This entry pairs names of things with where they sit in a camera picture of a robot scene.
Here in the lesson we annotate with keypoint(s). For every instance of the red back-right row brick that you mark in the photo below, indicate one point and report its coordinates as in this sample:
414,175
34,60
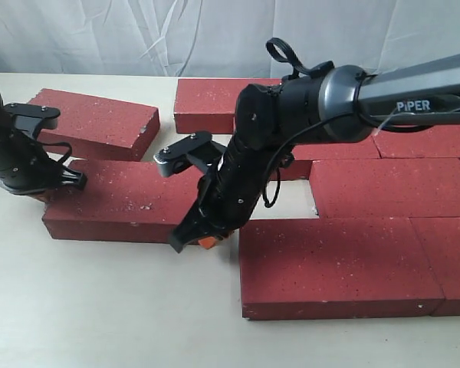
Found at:
437,142

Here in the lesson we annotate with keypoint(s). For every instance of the red back-left row brick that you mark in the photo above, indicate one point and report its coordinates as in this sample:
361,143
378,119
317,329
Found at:
209,103

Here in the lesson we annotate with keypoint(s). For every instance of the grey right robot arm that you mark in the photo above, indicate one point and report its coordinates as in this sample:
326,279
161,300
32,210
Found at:
325,104

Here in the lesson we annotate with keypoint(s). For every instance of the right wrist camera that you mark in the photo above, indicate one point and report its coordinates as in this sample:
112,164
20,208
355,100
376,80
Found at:
197,149

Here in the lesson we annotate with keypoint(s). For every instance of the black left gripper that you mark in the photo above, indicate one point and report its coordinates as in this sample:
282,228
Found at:
33,168

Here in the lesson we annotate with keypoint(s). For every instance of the red front brick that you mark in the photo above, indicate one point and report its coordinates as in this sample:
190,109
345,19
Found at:
373,188

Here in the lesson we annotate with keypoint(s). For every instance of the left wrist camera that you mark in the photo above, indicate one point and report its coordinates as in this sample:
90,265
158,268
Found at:
31,119

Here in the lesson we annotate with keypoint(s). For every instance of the red front-left base brick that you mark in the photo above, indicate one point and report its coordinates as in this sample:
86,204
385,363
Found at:
339,268

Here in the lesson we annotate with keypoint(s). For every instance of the red front-right base brick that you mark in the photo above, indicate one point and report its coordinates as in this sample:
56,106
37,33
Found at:
440,239

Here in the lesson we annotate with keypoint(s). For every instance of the red brick with white chip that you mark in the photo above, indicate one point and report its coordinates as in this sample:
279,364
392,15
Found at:
123,201

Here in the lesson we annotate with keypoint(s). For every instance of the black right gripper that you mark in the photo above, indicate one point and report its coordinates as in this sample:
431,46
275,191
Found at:
227,195

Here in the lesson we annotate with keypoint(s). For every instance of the white backdrop curtain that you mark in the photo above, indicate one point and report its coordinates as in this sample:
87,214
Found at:
220,38

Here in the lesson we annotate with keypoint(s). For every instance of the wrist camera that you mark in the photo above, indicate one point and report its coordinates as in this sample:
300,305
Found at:
197,149
31,119

